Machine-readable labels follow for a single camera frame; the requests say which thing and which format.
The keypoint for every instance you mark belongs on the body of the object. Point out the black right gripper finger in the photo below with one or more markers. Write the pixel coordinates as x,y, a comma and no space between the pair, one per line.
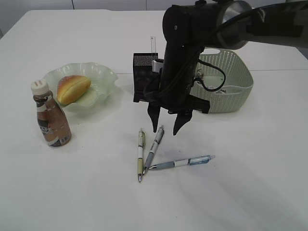
183,117
153,112

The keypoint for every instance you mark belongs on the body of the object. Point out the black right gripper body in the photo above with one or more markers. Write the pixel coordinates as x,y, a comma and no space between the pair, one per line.
171,102

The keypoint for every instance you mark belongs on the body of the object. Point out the grey grip patterned pen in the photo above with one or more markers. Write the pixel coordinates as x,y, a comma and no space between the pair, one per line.
153,149

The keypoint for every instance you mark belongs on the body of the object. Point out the white and beige pen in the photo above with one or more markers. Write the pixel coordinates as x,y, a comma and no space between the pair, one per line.
141,146

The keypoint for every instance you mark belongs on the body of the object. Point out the brown paper ball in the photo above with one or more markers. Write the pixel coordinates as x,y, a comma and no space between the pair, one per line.
199,75

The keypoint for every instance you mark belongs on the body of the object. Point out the blue grey retractable pen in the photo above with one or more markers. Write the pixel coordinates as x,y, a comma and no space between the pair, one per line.
184,162

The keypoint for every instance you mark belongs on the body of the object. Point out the white pink paper ball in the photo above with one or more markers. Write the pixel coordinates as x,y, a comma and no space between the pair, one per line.
218,90

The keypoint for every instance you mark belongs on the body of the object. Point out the clear plastic ruler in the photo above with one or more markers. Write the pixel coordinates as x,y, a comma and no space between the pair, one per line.
153,44

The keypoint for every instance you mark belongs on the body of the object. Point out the golden sugared bread roll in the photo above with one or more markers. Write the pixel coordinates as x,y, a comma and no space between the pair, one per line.
71,88

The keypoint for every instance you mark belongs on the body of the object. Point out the brown coffee drink bottle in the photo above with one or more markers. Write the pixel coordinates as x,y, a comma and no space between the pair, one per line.
51,118

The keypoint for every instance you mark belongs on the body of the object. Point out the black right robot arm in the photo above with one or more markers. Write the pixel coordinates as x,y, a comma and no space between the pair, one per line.
188,30

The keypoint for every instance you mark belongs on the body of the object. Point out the black square pen holder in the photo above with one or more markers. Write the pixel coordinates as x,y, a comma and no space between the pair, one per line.
142,73

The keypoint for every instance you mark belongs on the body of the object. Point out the grey-green woven plastic basket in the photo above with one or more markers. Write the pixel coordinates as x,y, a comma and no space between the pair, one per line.
238,83

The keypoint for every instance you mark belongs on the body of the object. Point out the pale green wavy glass plate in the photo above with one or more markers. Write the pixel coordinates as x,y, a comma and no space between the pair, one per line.
102,84

